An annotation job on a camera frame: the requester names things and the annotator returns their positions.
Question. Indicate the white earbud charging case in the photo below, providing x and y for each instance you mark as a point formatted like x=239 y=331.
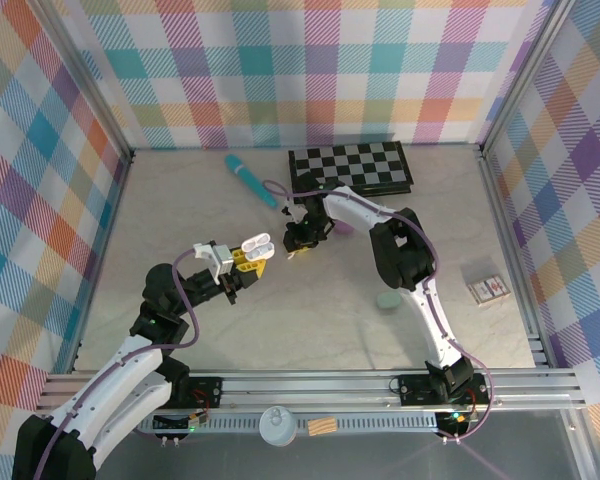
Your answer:
x=258 y=247

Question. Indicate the mint green earbud charging case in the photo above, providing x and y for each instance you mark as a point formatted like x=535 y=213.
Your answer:
x=387 y=301

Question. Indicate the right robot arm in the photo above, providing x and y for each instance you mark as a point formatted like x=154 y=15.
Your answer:
x=405 y=260

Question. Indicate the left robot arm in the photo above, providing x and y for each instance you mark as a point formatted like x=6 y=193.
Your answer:
x=125 y=370

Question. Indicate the teal plastic tube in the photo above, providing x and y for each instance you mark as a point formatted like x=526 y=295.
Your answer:
x=250 y=180

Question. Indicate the black folding chessboard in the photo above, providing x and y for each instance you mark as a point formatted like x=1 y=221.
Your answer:
x=360 y=160

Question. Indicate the silver tin can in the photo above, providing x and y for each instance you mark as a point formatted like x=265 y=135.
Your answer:
x=277 y=425

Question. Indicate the small wooden block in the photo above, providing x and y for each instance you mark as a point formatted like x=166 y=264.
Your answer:
x=321 y=426

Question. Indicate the playing card box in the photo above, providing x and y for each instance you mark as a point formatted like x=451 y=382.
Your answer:
x=489 y=290

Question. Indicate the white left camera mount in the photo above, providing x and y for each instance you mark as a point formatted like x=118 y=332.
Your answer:
x=204 y=251

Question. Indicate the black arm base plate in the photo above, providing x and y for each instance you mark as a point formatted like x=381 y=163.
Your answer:
x=412 y=390
x=202 y=392

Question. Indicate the aluminium frame side rail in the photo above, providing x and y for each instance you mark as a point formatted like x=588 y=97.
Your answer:
x=99 y=280
x=512 y=250

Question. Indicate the long aluminium frame rail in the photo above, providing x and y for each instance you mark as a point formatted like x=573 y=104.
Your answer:
x=305 y=387

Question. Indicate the aluminium frame post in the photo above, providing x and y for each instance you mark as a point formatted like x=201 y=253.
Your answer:
x=525 y=75

